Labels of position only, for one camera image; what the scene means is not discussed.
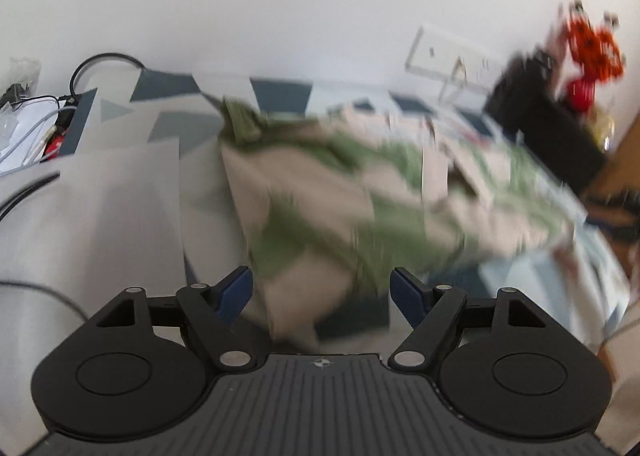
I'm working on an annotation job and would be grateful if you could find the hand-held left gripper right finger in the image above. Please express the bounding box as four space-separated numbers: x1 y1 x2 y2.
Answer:
387 266 548 373

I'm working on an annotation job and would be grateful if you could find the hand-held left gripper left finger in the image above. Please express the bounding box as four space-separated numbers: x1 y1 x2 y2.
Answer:
95 265 256 371

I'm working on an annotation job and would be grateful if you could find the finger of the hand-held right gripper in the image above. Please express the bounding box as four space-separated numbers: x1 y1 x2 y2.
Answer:
587 189 640 210

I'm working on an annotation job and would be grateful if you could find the green and cream patterned shirt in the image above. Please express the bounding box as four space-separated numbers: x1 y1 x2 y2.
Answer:
219 96 577 338

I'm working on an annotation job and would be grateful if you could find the black box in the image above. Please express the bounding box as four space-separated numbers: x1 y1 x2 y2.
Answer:
514 100 609 195

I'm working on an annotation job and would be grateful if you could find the yellow printed cup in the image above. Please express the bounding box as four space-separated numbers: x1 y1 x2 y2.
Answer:
589 105 617 153

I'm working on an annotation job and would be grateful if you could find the black water bottle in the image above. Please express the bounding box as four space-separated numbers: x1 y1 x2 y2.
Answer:
481 50 557 133

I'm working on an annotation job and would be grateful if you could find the red vase with orange flowers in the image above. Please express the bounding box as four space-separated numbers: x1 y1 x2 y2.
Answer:
549 0 629 110

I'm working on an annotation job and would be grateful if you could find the geometric patterned tablecloth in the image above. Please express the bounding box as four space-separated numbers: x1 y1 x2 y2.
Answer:
75 69 632 353

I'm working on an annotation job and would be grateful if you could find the small red object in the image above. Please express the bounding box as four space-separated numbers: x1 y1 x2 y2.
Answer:
44 133 66 160

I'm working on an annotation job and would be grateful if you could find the black thin cable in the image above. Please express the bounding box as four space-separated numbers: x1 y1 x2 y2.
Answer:
0 280 87 323
0 173 62 218

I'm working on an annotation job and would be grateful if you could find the white plugged cable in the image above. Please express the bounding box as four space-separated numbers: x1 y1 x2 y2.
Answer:
439 55 469 103

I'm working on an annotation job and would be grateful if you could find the white wall socket panel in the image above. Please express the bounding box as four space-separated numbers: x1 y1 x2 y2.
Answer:
404 25 507 88

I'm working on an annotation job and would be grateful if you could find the white cable bundle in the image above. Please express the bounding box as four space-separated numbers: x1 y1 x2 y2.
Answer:
0 95 82 173

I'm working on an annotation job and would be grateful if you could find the black looped cable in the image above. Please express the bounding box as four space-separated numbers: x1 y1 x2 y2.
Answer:
68 52 147 98

